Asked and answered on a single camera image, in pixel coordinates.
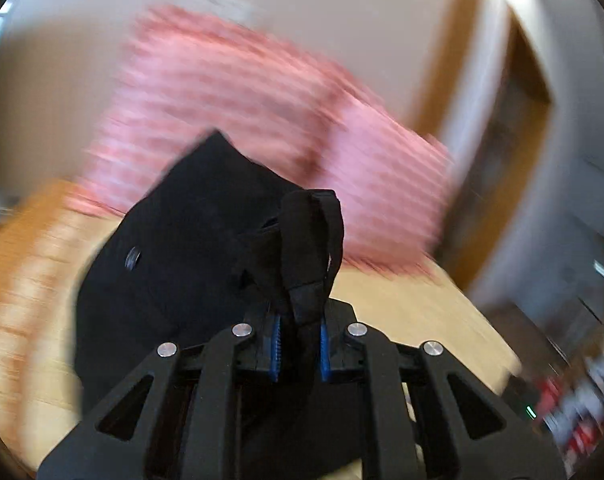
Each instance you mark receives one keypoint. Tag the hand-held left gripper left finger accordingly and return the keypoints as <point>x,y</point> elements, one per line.
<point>275,345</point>

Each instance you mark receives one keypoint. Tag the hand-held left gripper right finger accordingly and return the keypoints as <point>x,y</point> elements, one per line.
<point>325,350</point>

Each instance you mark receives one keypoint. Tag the black pants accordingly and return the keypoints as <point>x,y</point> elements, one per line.
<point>191,240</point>

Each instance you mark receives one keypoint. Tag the pink striped blanket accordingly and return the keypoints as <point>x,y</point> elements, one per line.
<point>262,125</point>

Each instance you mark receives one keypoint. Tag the wooden door frame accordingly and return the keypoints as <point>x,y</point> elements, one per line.
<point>487,125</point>

